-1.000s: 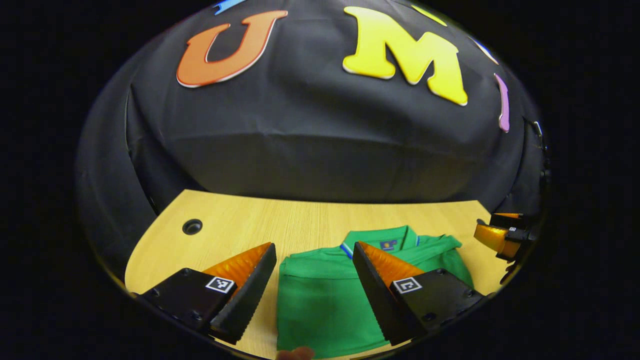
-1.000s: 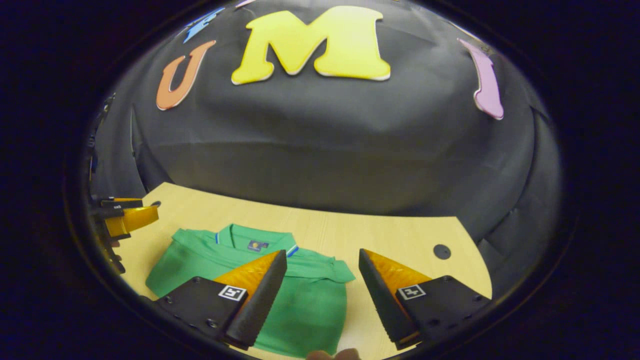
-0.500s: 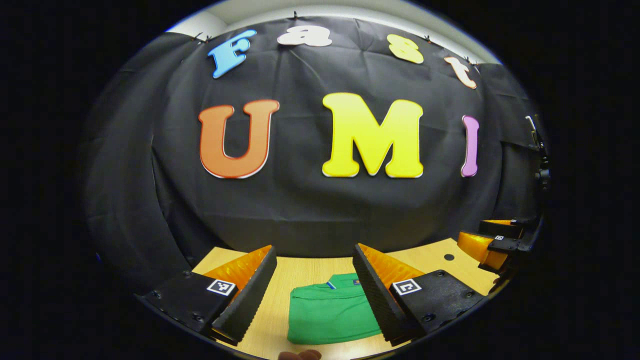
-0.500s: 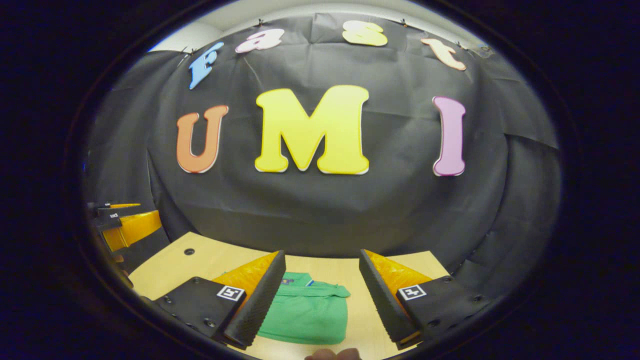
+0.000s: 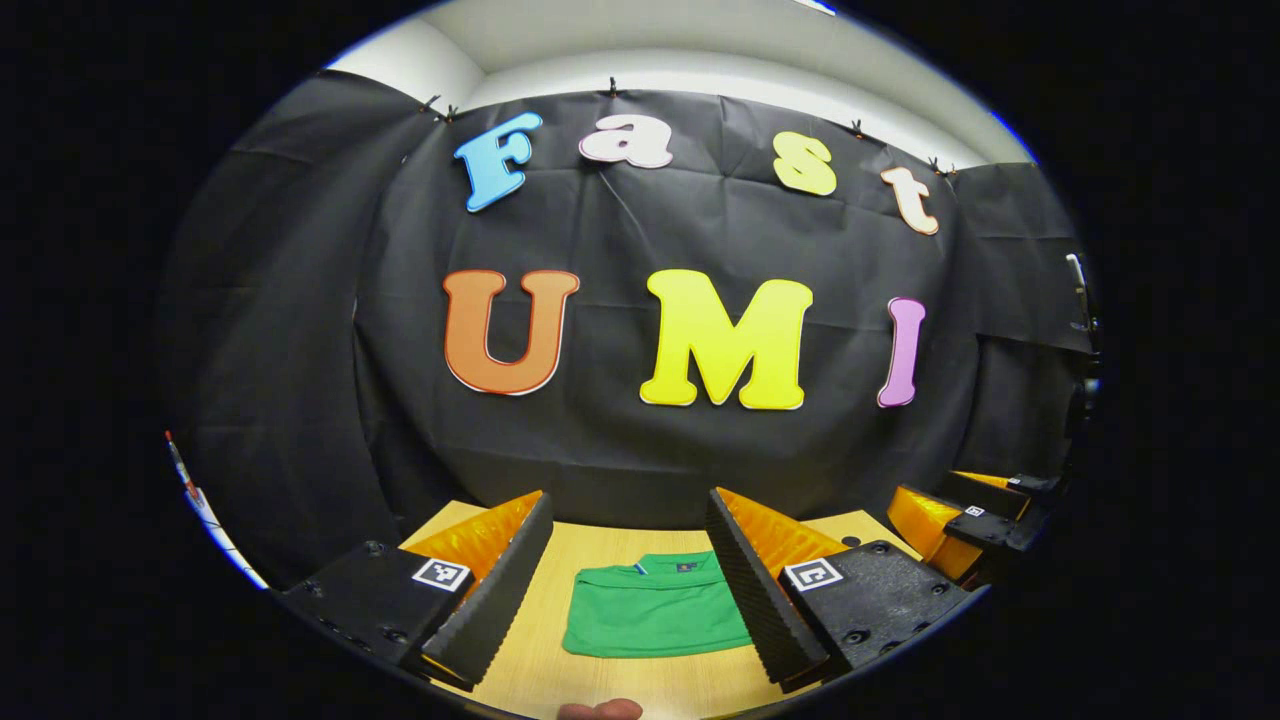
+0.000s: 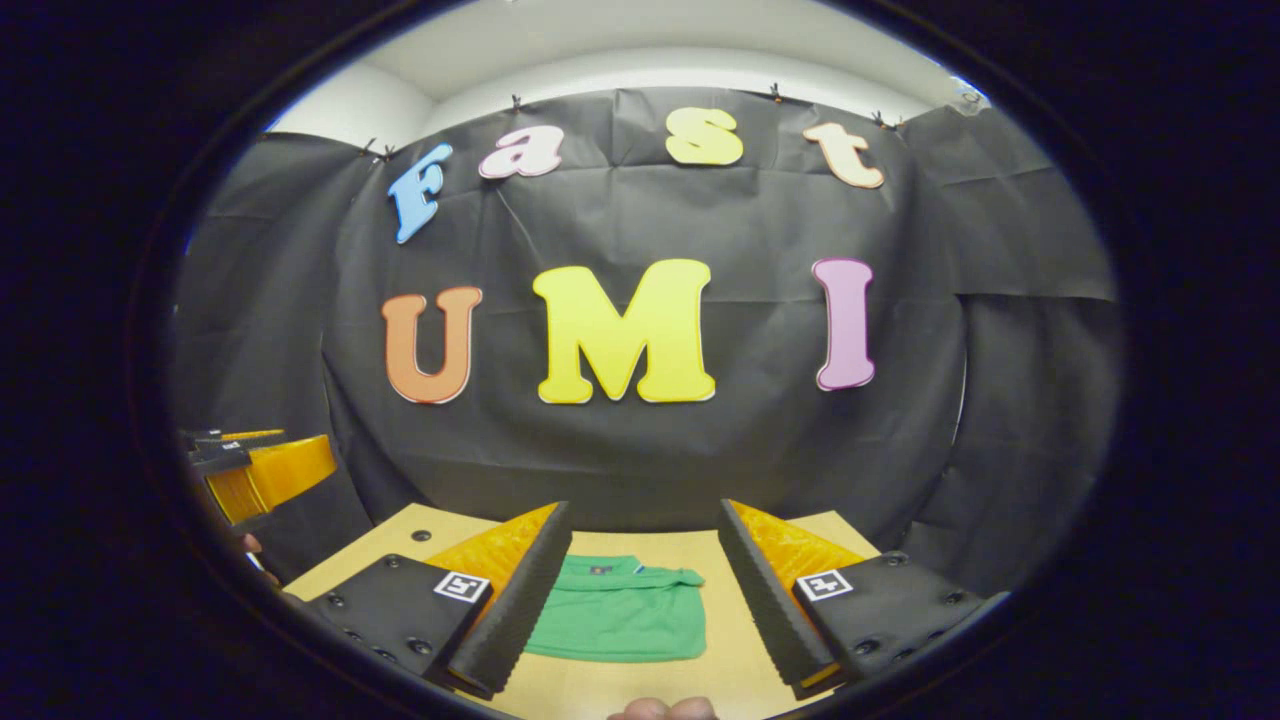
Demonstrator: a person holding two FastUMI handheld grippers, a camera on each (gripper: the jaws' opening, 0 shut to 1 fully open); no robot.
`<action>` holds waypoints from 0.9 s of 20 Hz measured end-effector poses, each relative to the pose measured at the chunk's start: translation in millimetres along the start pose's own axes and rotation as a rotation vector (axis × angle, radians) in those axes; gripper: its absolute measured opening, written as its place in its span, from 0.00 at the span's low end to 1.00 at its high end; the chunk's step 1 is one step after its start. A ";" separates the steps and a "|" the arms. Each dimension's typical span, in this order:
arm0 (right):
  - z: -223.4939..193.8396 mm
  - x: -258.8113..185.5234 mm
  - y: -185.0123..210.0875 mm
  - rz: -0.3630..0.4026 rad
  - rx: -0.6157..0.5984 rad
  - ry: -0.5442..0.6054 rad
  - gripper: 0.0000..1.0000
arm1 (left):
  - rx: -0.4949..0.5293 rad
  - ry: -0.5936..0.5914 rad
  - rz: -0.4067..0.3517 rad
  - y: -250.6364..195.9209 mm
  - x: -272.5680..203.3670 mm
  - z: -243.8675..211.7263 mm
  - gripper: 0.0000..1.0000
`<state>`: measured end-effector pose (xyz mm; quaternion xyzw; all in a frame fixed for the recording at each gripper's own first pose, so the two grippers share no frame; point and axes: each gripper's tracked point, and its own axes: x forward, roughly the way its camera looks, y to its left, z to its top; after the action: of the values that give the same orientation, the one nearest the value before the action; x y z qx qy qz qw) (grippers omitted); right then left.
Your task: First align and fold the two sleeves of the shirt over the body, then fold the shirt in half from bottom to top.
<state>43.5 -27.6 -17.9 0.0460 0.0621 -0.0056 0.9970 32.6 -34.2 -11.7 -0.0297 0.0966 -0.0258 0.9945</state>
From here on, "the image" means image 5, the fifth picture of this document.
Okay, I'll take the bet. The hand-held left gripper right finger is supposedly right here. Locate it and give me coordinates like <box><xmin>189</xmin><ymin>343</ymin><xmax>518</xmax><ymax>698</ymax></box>
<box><xmin>705</xmin><ymin>486</ymin><xmax>973</xmax><ymax>694</ymax></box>

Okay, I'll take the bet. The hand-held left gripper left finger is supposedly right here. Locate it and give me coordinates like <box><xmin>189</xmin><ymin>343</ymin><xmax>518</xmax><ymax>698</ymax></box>
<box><xmin>278</xmin><ymin>489</ymin><xmax>555</xmax><ymax>693</ymax></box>

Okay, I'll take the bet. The green T-shirt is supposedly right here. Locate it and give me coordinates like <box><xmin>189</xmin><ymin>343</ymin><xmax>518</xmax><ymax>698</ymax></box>
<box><xmin>561</xmin><ymin>550</ymin><xmax>754</xmax><ymax>660</ymax></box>

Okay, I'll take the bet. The computer monitor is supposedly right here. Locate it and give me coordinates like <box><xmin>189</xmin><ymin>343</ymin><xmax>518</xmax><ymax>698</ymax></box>
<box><xmin>163</xmin><ymin>429</ymin><xmax>269</xmax><ymax>591</ymax></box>

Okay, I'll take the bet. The black backdrop cloth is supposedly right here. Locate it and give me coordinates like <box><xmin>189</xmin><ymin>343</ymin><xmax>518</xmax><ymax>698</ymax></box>
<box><xmin>160</xmin><ymin>68</ymin><xmax>1101</xmax><ymax>591</ymax></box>

